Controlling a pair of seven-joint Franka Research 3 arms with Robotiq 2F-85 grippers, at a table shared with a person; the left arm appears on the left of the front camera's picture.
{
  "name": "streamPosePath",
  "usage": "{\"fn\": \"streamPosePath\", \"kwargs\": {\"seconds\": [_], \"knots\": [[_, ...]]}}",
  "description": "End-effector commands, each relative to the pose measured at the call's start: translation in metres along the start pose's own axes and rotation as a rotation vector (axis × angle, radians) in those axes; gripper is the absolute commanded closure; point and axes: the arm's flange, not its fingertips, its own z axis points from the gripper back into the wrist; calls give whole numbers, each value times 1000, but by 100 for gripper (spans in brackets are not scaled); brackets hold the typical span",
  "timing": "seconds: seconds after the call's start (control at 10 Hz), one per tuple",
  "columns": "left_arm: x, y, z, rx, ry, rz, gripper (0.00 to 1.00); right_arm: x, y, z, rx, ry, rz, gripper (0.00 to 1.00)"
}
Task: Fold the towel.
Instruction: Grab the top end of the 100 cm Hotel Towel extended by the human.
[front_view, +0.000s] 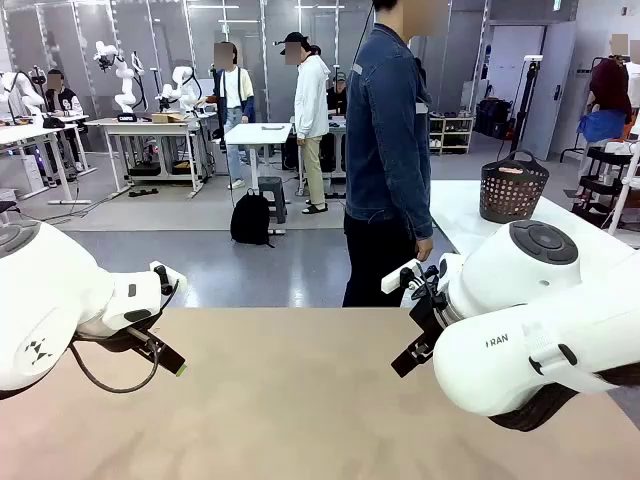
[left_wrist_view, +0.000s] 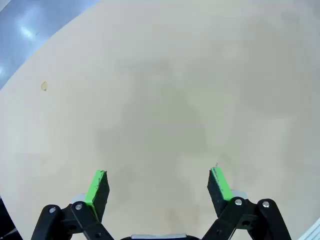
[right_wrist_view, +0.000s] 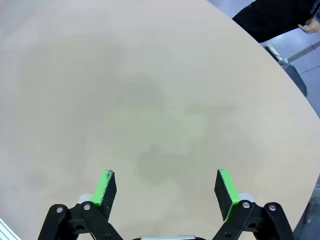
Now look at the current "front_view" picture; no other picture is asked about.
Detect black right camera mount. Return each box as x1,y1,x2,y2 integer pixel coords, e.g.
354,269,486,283
399,264,444,304

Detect white shoe shelf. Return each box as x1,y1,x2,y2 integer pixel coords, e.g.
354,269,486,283
427,114,476,156

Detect small white standing desk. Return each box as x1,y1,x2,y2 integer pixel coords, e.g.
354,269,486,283
223,122,294,236

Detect black perforated plastic basket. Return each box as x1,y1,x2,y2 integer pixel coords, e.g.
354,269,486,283
479,149,550,224

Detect black backpack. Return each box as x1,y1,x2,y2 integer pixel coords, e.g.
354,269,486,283
229,188,276,249

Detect white metal frame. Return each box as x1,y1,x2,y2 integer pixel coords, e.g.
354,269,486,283
606,149,640,236

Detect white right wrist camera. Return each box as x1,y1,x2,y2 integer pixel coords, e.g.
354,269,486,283
380,258,422,295

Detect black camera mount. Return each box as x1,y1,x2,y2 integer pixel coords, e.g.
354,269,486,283
399,264,444,304
152,264,180,301

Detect white desk with cables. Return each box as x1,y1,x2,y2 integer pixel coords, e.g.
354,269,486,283
0,122,99,206

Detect black light stand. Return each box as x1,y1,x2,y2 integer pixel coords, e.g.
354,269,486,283
509,53,546,156

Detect wide white desk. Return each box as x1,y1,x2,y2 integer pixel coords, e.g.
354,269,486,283
83,115,214,200

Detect grey plastic stool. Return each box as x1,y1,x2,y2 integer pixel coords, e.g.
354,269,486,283
257,175,289,225

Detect person in white hoodie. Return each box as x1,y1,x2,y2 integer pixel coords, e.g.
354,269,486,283
272,31,332,216

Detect seated person in black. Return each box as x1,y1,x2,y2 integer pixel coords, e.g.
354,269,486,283
325,69,350,119

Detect grey open door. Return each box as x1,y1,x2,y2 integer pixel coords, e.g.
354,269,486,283
519,22,576,161

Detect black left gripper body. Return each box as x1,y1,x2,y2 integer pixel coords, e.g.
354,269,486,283
73,319,164,354

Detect black luggage bags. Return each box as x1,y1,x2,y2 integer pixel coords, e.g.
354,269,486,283
473,97,515,140

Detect person in denim jacket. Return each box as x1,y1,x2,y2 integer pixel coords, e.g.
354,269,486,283
342,0,436,309

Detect seated person varsity jacket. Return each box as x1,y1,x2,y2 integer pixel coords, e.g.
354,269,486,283
43,68,85,186

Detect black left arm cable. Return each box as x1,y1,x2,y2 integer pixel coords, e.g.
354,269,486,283
68,342,162,394

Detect black right arm hose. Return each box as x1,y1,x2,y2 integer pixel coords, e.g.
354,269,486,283
492,364,640,432

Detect person in maroon top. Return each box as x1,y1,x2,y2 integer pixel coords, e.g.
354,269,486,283
575,33,635,151

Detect person in yellow cardigan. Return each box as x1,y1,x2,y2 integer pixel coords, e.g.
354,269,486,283
207,42,257,191

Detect person's right forearm denim sleeve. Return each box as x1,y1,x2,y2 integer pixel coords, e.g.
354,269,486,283
394,164,434,242

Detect large white table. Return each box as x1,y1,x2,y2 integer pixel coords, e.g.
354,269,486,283
428,178,640,261

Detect black utility cart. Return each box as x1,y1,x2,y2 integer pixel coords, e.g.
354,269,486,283
569,144,640,229

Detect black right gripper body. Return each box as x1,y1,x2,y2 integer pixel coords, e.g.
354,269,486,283
408,289,450,344

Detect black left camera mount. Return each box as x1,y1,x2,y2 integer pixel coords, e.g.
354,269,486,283
152,264,180,301

